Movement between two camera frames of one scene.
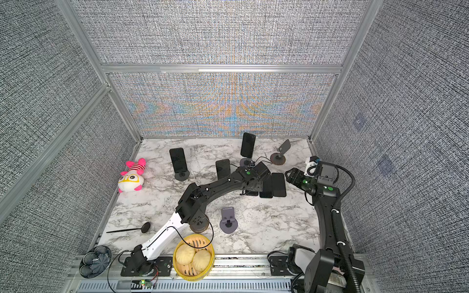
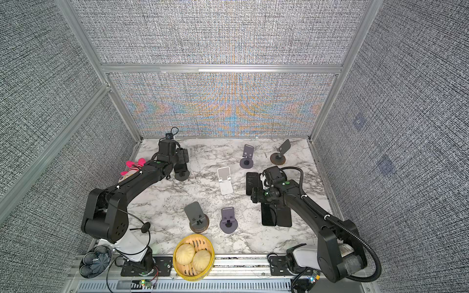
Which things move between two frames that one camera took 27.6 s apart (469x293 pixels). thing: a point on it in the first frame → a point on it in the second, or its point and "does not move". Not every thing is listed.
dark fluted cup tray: x=95 y=262 does not move
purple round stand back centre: x=245 y=162 does not move
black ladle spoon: x=145 y=228 does not move
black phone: x=223 y=168 → x=269 y=214
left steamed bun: x=185 y=254 does not move
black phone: x=248 y=144 → x=283 y=216
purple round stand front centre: x=228 y=224 does not move
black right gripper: x=297 y=174 → x=258 y=195
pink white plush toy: x=132 y=179 does not move
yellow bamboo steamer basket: x=191 y=264 does not move
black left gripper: x=259 y=186 → x=183 y=155
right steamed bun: x=201 y=260 does not move
